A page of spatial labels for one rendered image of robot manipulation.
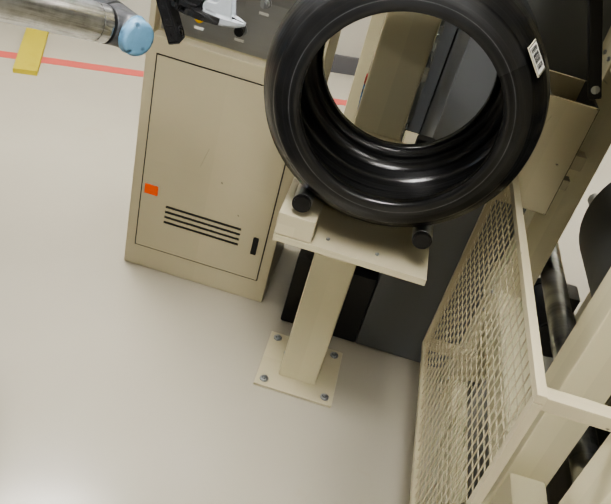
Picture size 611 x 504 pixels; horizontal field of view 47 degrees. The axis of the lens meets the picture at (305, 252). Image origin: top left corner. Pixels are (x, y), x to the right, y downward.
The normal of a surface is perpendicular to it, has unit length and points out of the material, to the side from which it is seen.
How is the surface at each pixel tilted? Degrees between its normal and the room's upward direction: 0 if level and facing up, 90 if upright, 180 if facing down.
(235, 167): 90
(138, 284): 0
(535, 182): 90
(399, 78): 90
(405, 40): 90
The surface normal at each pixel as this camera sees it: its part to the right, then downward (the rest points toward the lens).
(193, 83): -0.18, 0.54
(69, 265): 0.23, -0.79
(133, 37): 0.64, 0.57
